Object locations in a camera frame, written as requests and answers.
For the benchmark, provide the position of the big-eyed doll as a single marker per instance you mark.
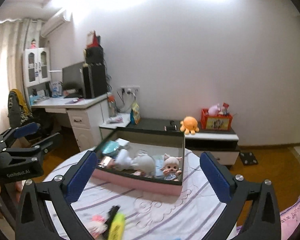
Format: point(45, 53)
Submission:
point(171, 167)

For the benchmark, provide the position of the black computer monitor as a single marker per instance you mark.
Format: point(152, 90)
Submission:
point(72, 75)

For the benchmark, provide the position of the orange octopus plush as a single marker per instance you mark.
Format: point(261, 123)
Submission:
point(189, 124)

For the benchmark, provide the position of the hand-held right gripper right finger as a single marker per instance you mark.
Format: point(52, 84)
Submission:
point(215, 177)

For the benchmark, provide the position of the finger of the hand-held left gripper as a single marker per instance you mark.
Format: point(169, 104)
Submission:
point(50, 140)
point(27, 129)

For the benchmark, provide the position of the black computer tower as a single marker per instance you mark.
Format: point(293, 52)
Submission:
point(96, 80)

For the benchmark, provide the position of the black keyboard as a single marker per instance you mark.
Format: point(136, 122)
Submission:
point(72, 95)

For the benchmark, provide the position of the red plastic crate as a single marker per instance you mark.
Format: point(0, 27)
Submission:
point(216, 122)

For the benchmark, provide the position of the purple packet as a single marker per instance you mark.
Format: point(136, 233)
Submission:
point(115, 120)

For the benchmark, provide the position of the water bottle with red cap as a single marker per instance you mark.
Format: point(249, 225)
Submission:
point(112, 107)

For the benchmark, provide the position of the red desk calendar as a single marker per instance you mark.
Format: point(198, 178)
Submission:
point(92, 38)

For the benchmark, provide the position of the yellow highlighter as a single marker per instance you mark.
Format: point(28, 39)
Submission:
point(116, 227)

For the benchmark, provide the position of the black office chair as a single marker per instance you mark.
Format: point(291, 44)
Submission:
point(42, 127)

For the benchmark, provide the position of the small white cabinet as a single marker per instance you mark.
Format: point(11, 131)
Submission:
point(107, 132)

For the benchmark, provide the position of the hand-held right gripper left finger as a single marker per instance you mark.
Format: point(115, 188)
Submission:
point(81, 177)

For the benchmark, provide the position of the black and white low cabinet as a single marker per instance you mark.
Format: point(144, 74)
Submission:
point(210, 140)

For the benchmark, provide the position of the white glass-door cabinet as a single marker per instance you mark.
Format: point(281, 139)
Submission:
point(36, 52)

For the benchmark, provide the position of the chair with draped clothes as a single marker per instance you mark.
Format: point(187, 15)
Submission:
point(17, 105)

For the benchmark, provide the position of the white plastic bottle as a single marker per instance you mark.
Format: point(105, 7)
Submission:
point(123, 158)

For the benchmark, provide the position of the white air conditioner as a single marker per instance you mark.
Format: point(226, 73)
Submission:
point(52, 25)

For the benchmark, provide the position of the pink fluffy item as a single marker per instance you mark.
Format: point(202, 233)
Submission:
point(96, 223)

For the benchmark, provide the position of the white wall socket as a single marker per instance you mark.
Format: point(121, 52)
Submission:
point(130, 89)

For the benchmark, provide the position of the teal round container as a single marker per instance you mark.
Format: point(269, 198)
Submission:
point(110, 148)

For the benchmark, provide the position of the white desk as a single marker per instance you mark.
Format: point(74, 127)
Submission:
point(85, 125)

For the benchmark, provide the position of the pink figurine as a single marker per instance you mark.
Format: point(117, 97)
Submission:
point(33, 43)

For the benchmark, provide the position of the blue and white package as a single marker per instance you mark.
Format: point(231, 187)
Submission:
point(56, 88)

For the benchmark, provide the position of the colourful snack bag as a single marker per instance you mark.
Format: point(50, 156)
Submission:
point(135, 113)

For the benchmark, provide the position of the white small box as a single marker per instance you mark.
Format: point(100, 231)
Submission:
point(123, 143)

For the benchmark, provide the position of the pink printed bed sheet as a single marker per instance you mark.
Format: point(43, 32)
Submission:
point(294, 220)

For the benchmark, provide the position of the pink and black storage box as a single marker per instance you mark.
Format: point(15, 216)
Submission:
point(140, 185)

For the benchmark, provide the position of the pink plush toy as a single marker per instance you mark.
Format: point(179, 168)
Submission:
point(213, 109)

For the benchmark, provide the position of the black floor scale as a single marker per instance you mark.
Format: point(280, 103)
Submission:
point(248, 158)

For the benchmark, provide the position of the red packet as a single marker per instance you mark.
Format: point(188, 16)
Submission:
point(226, 106)

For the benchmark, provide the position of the black speaker box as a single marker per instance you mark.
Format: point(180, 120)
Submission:
point(95, 55)

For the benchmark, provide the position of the beige curtain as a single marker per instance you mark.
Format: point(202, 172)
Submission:
point(2, 55)

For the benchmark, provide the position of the white round figure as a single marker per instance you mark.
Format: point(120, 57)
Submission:
point(145, 165)

